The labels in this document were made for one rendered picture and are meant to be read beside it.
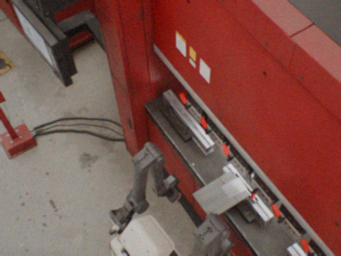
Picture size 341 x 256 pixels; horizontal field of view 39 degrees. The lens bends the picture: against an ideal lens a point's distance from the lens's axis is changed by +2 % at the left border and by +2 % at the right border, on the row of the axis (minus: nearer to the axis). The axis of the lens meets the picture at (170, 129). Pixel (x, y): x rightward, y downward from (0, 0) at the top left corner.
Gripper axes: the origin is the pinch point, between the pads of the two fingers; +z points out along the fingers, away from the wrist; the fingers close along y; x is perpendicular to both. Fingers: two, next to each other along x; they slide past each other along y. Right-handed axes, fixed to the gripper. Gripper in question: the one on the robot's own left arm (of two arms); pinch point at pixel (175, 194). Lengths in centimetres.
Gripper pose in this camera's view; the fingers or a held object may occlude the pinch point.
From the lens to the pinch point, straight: 267.6
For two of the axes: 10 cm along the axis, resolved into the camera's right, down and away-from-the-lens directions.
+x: -6.9, 7.2, 1.1
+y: -6.2, -6.6, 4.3
